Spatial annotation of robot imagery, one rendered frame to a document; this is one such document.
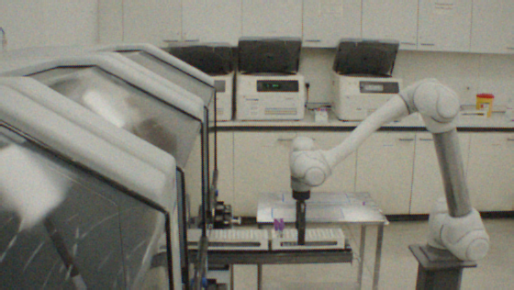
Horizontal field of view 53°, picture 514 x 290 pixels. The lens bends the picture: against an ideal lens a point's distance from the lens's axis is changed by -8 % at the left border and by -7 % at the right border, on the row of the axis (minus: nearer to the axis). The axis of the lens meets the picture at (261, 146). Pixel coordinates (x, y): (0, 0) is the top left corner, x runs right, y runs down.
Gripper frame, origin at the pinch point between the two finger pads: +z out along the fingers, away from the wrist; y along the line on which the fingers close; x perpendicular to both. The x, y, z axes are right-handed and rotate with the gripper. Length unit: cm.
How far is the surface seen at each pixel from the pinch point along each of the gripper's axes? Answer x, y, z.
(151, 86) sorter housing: 53, -32, -66
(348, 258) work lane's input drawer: -19.8, -6.8, 8.0
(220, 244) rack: 32.7, -2.3, 3.0
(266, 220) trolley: 12.7, 27.4, 3.8
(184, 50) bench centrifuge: 73, 242, -62
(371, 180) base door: -85, 229, 46
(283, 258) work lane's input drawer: 7.2, -6.8, 7.3
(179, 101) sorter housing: 44, -32, -61
